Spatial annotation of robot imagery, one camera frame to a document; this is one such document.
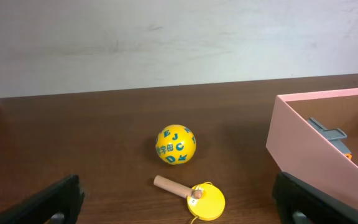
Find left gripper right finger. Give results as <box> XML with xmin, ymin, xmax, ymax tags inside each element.
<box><xmin>272</xmin><ymin>172</ymin><xmax>358</xmax><ymax>224</ymax></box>

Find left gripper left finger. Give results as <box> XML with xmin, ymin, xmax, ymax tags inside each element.
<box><xmin>0</xmin><ymin>174</ymin><xmax>85</xmax><ymax>224</ymax></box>

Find yellow grey toy truck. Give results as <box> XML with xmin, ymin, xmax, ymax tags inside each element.
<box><xmin>307</xmin><ymin>118</ymin><xmax>352</xmax><ymax>159</ymax></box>

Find white cardboard box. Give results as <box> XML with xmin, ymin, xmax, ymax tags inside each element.
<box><xmin>266</xmin><ymin>88</ymin><xmax>358</xmax><ymax>210</ymax></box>

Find yellow ball blue letters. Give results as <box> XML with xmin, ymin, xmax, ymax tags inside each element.
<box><xmin>155</xmin><ymin>124</ymin><xmax>196</xmax><ymax>165</ymax></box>

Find yellow disc wooden handle toy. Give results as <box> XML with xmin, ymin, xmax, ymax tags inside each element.
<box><xmin>154</xmin><ymin>175</ymin><xmax>226</xmax><ymax>224</ymax></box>

